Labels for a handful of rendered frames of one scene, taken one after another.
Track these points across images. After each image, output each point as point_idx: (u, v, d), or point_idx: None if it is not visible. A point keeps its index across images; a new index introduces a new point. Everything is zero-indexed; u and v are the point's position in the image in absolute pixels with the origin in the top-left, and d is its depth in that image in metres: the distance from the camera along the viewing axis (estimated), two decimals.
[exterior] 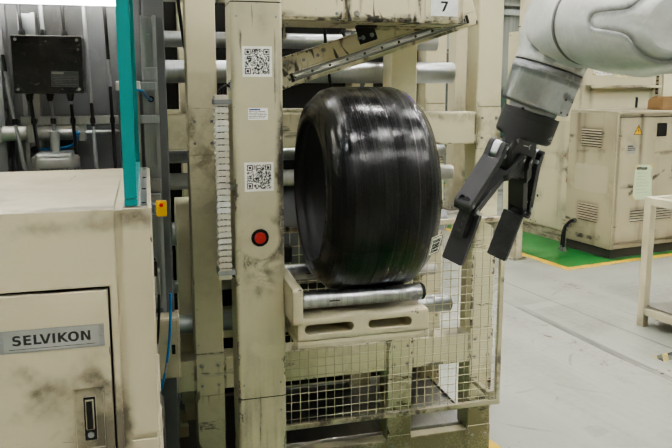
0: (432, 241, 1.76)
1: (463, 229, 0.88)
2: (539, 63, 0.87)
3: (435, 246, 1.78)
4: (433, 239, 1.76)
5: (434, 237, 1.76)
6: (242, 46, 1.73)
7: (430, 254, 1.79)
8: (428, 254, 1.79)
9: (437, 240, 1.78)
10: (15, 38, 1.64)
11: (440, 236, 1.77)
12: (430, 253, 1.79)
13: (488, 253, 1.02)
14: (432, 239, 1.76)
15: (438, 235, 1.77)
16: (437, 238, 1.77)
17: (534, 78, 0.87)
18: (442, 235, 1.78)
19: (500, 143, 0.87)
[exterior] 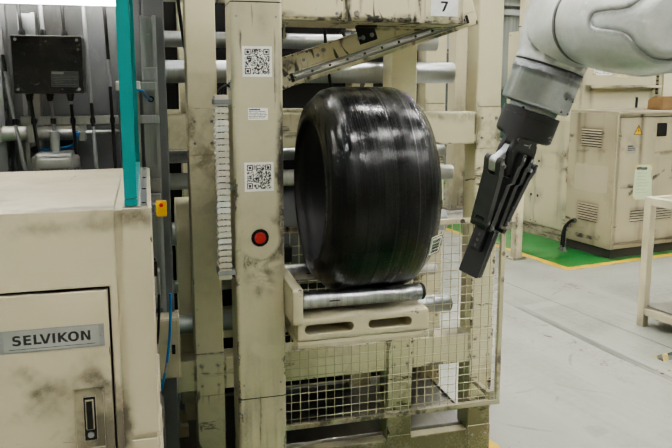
0: (432, 241, 1.76)
1: (479, 244, 0.94)
2: (539, 62, 0.87)
3: (435, 246, 1.78)
4: (433, 239, 1.76)
5: (434, 237, 1.76)
6: (242, 46, 1.73)
7: (430, 254, 1.79)
8: (428, 254, 1.79)
9: (437, 240, 1.78)
10: (15, 38, 1.64)
11: (440, 236, 1.77)
12: (430, 253, 1.79)
13: (462, 269, 0.98)
14: (432, 239, 1.76)
15: (438, 235, 1.77)
16: (437, 238, 1.77)
17: (534, 77, 0.88)
18: (442, 235, 1.78)
19: (495, 161, 0.88)
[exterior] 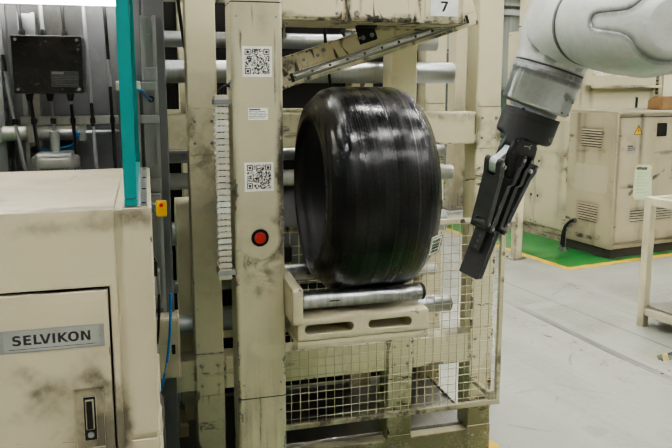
0: (432, 241, 1.76)
1: (479, 245, 0.94)
2: (540, 63, 0.87)
3: (435, 246, 1.78)
4: (433, 239, 1.76)
5: (434, 237, 1.76)
6: (242, 46, 1.73)
7: (430, 254, 1.79)
8: (428, 254, 1.79)
9: (437, 240, 1.78)
10: (15, 38, 1.64)
11: (440, 236, 1.77)
12: (430, 253, 1.79)
13: (463, 271, 0.97)
14: (432, 239, 1.76)
15: (438, 235, 1.77)
16: (437, 238, 1.77)
17: (535, 78, 0.87)
18: (442, 235, 1.78)
19: (495, 163, 0.88)
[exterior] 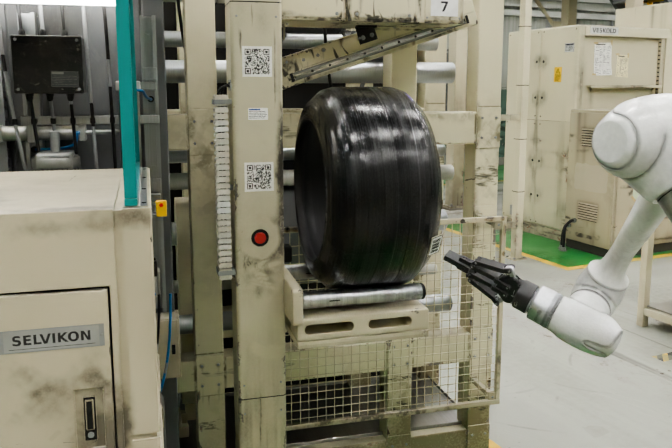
0: (432, 241, 1.76)
1: (463, 259, 1.75)
2: (559, 300, 1.64)
3: (435, 246, 1.78)
4: (433, 239, 1.76)
5: (434, 237, 1.76)
6: (242, 46, 1.73)
7: (430, 254, 1.79)
8: (428, 254, 1.79)
9: (437, 240, 1.78)
10: (15, 38, 1.64)
11: (440, 236, 1.77)
12: (430, 253, 1.79)
13: (448, 252, 1.79)
14: (432, 239, 1.76)
15: (438, 235, 1.77)
16: (437, 238, 1.77)
17: (552, 296, 1.65)
18: (442, 235, 1.78)
19: (510, 267, 1.68)
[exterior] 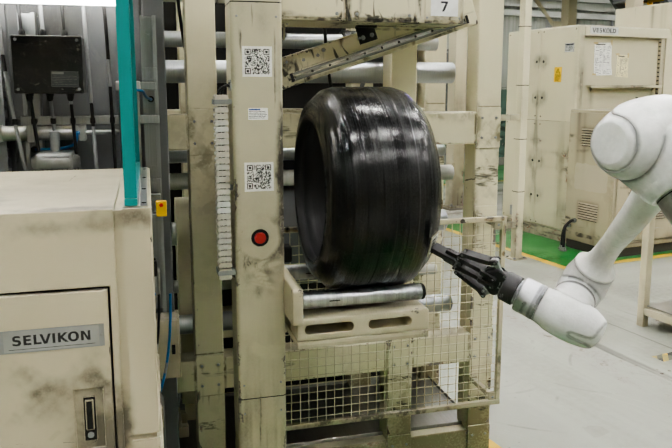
0: (432, 241, 1.76)
1: (450, 251, 1.76)
2: (544, 292, 1.65)
3: (433, 244, 1.79)
4: (432, 238, 1.76)
5: (433, 236, 1.76)
6: (242, 46, 1.73)
7: (429, 253, 1.79)
8: (428, 254, 1.79)
9: (435, 238, 1.78)
10: (15, 38, 1.64)
11: (437, 234, 1.78)
12: (429, 252, 1.79)
13: (435, 244, 1.81)
14: (432, 239, 1.76)
15: (436, 233, 1.77)
16: (435, 236, 1.77)
17: (536, 288, 1.66)
18: (438, 232, 1.78)
19: (496, 259, 1.69)
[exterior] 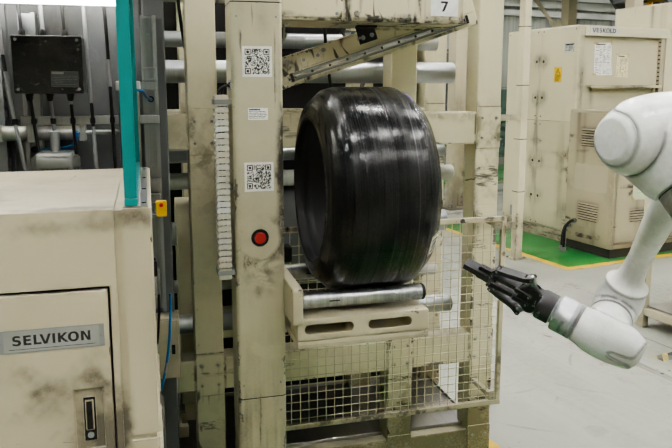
0: (432, 241, 1.76)
1: (483, 267, 1.72)
2: (582, 311, 1.62)
3: (433, 244, 1.79)
4: (433, 238, 1.76)
5: (433, 236, 1.76)
6: (242, 46, 1.73)
7: (429, 253, 1.79)
8: (428, 254, 1.79)
9: (435, 238, 1.78)
10: (15, 38, 1.64)
11: (437, 234, 1.78)
12: (429, 252, 1.79)
13: (467, 260, 1.77)
14: (432, 239, 1.76)
15: (436, 233, 1.77)
16: (435, 237, 1.77)
17: (574, 307, 1.63)
18: (438, 232, 1.78)
19: (532, 277, 1.66)
